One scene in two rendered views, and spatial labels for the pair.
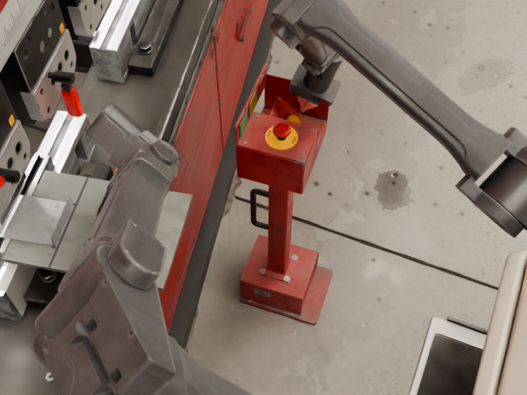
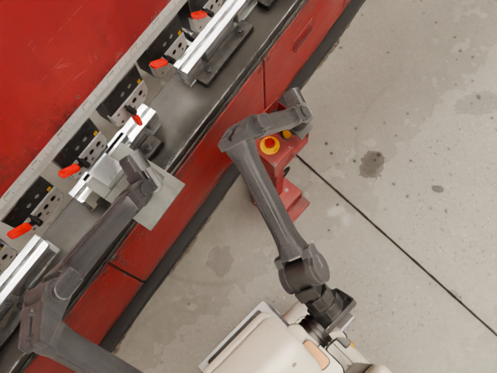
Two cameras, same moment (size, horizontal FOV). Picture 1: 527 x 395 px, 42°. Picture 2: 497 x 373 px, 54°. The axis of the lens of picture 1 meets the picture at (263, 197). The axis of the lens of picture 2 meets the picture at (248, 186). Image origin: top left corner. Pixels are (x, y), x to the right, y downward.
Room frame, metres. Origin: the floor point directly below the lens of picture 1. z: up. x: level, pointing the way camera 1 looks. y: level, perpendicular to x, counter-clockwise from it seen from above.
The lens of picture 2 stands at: (0.31, -0.32, 2.43)
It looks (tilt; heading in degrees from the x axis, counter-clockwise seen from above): 71 degrees down; 31
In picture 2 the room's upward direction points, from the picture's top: 9 degrees counter-clockwise
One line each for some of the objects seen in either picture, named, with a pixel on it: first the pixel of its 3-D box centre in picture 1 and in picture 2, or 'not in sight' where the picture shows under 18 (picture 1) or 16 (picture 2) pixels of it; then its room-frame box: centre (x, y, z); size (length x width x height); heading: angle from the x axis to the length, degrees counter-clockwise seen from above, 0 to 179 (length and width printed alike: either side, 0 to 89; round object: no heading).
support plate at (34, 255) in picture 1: (100, 227); (135, 185); (0.60, 0.27, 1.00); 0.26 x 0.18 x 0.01; 79
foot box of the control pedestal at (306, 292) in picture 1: (287, 277); (279, 198); (1.01, -0.07, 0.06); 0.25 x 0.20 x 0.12; 71
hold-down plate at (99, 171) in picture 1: (71, 231); (130, 172); (0.66, 0.35, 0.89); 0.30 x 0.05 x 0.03; 169
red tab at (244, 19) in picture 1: (245, 15); (304, 35); (1.60, 0.05, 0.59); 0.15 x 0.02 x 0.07; 169
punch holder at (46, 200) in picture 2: not in sight; (25, 199); (0.41, 0.45, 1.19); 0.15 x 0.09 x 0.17; 169
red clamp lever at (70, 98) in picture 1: (67, 94); (134, 115); (0.77, 0.32, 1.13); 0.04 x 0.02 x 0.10; 79
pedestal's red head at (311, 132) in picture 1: (283, 129); (276, 138); (1.02, -0.05, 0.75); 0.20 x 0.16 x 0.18; 161
